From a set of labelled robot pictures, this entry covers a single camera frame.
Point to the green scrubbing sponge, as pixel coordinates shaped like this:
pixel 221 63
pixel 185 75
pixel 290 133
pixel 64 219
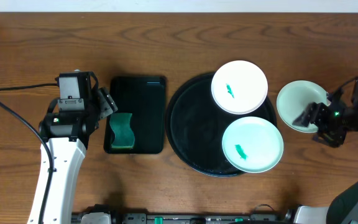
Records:
pixel 120 124

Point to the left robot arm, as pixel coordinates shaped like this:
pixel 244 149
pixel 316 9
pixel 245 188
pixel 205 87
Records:
pixel 62 156

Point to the mint plate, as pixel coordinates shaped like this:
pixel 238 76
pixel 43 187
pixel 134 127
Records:
pixel 294 97
pixel 252 144

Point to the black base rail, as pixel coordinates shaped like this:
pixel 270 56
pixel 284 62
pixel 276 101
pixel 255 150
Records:
pixel 103 214

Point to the white plate top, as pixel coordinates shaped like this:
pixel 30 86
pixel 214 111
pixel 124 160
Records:
pixel 239 87

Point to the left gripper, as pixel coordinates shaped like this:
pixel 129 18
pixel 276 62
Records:
pixel 105 101

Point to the black round tray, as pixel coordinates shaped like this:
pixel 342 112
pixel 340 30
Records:
pixel 195 125

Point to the black rectangular water tray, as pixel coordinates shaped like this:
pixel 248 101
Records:
pixel 144 97

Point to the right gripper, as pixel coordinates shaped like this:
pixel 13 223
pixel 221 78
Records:
pixel 315 113

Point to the mint plate bottom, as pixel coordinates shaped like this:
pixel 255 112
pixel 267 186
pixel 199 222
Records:
pixel 252 144

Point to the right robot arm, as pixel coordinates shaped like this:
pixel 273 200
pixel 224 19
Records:
pixel 344 208

